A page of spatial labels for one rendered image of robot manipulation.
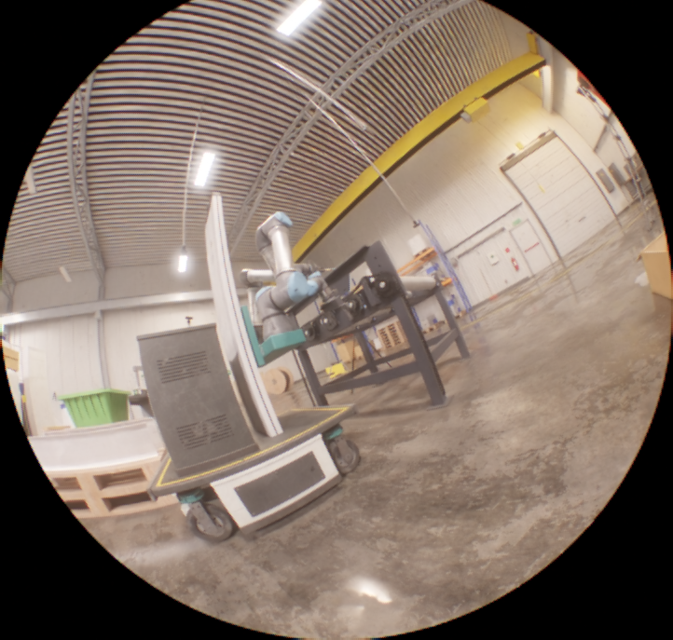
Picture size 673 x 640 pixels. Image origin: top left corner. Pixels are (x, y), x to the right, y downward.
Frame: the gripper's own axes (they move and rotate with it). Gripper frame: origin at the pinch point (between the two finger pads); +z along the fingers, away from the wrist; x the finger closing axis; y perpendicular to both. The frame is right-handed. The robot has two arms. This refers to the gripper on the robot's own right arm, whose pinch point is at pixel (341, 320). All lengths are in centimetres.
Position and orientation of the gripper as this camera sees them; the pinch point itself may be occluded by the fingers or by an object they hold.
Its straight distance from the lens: 124.8
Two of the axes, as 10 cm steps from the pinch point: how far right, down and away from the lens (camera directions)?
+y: -4.8, 4.4, -7.6
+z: 5.2, 8.4, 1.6
